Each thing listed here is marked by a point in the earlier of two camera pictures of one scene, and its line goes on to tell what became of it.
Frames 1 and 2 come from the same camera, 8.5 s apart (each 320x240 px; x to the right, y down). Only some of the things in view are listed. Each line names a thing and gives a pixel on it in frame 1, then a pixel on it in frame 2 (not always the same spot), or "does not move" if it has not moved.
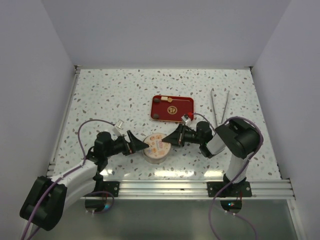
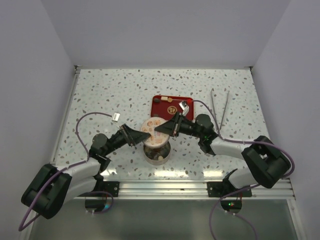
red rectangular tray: (171, 108) does not move
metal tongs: (214, 108) does not move
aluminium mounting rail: (197, 189) does not move
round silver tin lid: (157, 149) to (158, 139)
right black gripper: (177, 137) to (172, 127)
